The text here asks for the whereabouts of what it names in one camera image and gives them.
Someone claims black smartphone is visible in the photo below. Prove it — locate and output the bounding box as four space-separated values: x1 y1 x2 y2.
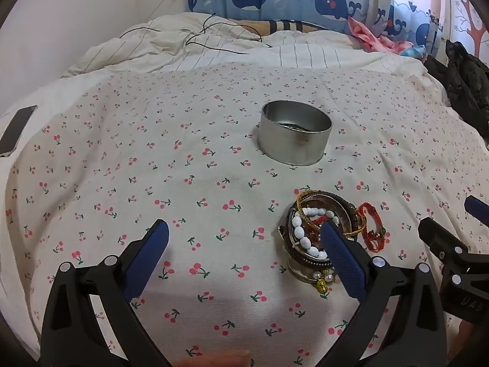
0 105 39 158

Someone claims dark braided bracelet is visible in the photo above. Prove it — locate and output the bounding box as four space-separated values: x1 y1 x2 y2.
280 194 368 271

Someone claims cherry print bedsheet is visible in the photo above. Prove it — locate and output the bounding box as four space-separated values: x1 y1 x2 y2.
0 62 489 367

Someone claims pink tree print curtain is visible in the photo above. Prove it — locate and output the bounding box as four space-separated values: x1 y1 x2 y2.
443 0 489 48

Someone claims round metal tin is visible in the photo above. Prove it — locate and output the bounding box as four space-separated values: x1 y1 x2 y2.
257 100 332 166

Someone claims white bead bracelet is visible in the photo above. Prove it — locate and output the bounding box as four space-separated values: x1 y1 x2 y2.
291 207 341 260

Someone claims black jacket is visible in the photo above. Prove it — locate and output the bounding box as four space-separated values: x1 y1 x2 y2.
424 40 489 143

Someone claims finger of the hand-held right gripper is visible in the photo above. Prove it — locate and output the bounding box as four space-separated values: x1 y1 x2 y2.
418 217 470 273
465 195 489 219

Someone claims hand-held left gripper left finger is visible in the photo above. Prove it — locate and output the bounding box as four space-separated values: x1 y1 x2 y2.
40 219 173 367

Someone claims white striped quilt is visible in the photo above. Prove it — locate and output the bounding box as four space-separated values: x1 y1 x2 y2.
60 11 429 80

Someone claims red woven bracelet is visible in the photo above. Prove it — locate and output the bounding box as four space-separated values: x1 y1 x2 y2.
356 202 387 253

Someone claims black cable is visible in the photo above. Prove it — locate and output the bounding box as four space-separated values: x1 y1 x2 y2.
118 12 274 55

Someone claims pink cloth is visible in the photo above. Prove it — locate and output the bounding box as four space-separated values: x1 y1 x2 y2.
347 17 428 58

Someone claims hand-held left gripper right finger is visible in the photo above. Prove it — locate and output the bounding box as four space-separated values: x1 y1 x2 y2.
319 221 450 367

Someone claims brown striped pillow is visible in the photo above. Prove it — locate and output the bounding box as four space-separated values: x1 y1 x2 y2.
228 19 334 36

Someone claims gold charm bracelet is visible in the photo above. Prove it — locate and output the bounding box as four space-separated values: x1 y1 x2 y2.
294 188 337 299

